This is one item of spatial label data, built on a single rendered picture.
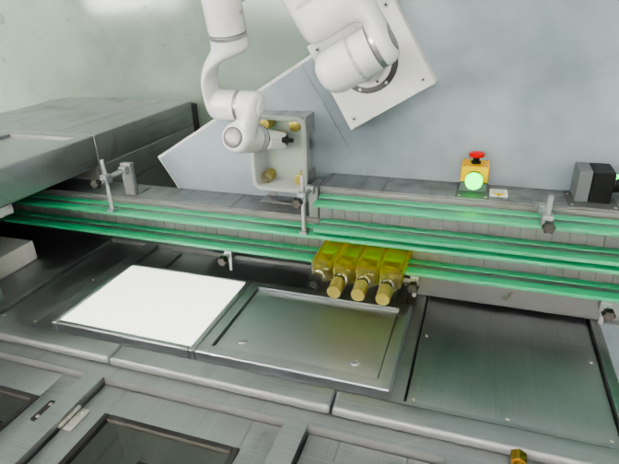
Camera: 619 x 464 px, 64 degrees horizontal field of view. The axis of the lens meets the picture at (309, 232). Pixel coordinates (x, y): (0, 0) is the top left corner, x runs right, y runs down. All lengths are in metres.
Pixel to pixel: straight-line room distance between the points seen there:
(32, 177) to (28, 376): 0.63
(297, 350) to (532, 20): 0.96
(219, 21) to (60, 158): 0.86
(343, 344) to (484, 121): 0.69
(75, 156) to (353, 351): 1.15
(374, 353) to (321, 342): 0.13
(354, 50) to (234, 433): 0.81
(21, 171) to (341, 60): 1.05
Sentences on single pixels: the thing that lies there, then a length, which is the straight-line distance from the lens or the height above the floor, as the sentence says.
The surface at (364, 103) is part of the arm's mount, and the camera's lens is 1.37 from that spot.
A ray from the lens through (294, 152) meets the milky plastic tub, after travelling 1.51.
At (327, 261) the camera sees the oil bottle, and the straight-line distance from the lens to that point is 1.27.
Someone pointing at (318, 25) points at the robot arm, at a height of 1.13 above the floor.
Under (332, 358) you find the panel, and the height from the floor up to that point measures 1.25.
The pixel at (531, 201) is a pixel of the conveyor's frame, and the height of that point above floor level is 0.86.
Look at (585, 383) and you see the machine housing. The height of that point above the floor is 1.13.
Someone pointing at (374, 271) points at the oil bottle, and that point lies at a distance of 1.23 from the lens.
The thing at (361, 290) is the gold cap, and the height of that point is 1.16.
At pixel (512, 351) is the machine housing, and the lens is 1.34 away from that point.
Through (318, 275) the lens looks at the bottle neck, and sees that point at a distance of 1.23.
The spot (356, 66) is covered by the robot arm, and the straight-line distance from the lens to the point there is 1.05.
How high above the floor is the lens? 2.13
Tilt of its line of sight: 59 degrees down
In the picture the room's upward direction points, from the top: 142 degrees counter-clockwise
